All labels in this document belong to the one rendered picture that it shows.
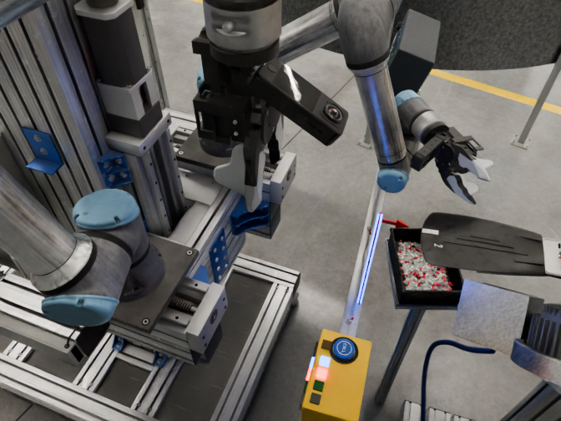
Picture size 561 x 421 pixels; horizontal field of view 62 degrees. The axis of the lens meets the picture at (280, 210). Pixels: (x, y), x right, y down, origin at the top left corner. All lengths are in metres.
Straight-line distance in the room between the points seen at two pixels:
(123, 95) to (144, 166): 0.18
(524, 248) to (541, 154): 2.32
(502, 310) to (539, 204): 1.90
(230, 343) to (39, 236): 1.23
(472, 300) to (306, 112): 0.75
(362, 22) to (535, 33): 1.90
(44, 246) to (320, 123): 0.48
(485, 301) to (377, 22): 0.64
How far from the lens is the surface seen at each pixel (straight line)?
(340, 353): 0.92
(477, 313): 1.14
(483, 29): 2.71
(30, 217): 0.78
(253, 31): 0.46
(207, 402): 1.83
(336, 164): 2.86
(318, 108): 0.51
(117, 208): 0.92
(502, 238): 1.03
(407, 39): 1.46
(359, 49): 1.03
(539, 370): 0.99
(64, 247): 0.82
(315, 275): 2.31
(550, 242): 1.06
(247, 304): 1.98
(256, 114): 0.51
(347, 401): 0.90
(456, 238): 1.01
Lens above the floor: 1.91
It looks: 48 degrees down
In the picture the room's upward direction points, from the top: straight up
